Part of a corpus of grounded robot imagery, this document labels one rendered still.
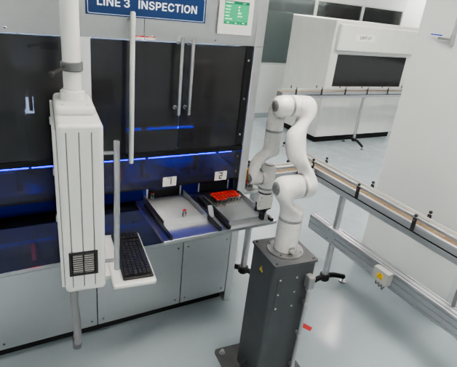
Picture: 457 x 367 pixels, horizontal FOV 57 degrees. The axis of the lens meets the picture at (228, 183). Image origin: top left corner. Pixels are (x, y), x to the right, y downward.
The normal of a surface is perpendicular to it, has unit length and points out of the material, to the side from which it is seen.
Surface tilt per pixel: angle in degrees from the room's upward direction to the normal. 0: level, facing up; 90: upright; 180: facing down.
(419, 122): 90
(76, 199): 90
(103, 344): 0
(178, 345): 0
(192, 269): 90
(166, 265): 90
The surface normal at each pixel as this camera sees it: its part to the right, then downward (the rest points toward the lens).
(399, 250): -0.87, 0.11
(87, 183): 0.38, 0.40
